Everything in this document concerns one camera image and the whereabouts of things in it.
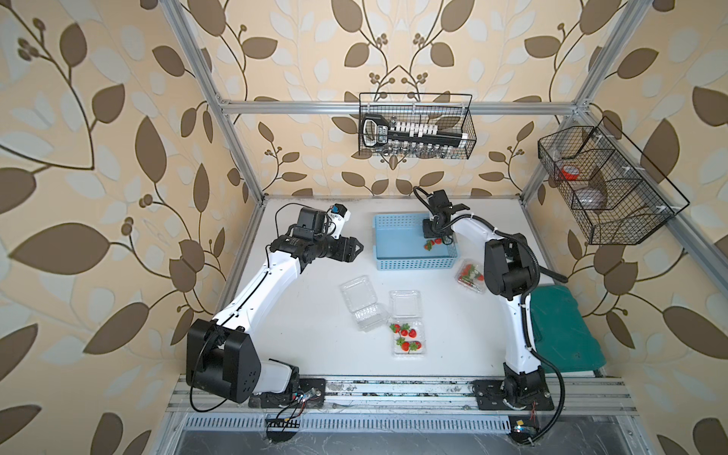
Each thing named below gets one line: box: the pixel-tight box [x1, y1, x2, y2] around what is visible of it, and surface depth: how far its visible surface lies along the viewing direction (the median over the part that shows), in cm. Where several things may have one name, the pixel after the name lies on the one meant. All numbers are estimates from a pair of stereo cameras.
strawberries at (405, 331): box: [388, 322, 422, 354], surface depth 86 cm
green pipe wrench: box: [539, 265, 568, 284], surface depth 98 cm
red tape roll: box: [561, 164, 580, 182], surface depth 84 cm
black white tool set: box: [361, 113, 470, 157], surface depth 86 cm
